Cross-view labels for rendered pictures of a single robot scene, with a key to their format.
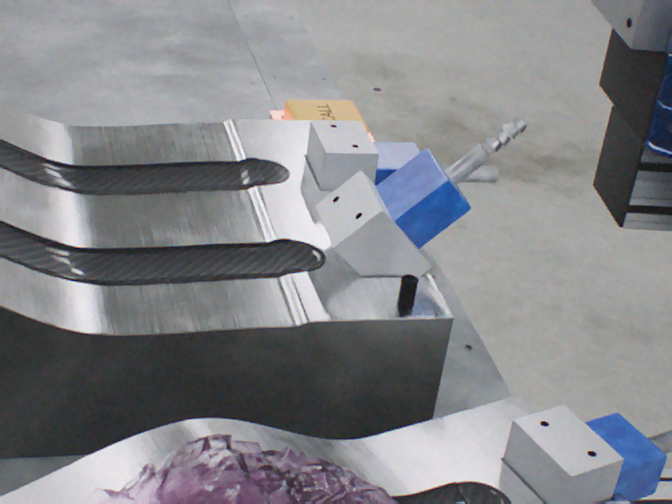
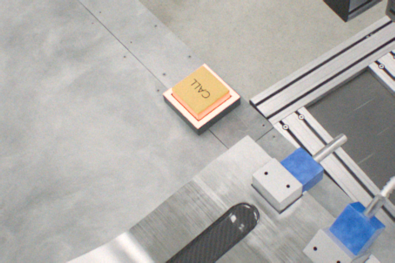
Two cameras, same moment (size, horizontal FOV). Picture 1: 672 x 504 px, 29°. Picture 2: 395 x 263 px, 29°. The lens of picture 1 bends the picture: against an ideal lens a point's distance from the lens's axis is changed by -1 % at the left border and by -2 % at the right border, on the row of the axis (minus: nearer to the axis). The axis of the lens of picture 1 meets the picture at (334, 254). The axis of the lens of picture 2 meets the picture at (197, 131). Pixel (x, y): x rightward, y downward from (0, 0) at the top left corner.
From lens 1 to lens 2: 0.64 m
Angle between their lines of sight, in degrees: 31
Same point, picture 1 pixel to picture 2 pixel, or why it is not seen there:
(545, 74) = not seen: outside the picture
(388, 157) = (298, 172)
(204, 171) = (214, 229)
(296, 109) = (183, 95)
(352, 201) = (328, 251)
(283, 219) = (281, 253)
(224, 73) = (103, 56)
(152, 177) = (194, 250)
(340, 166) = (286, 201)
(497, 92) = not seen: outside the picture
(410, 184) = (352, 231)
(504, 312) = not seen: outside the picture
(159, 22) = (32, 24)
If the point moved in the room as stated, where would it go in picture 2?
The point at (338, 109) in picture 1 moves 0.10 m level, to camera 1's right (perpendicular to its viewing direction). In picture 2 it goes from (203, 80) to (267, 55)
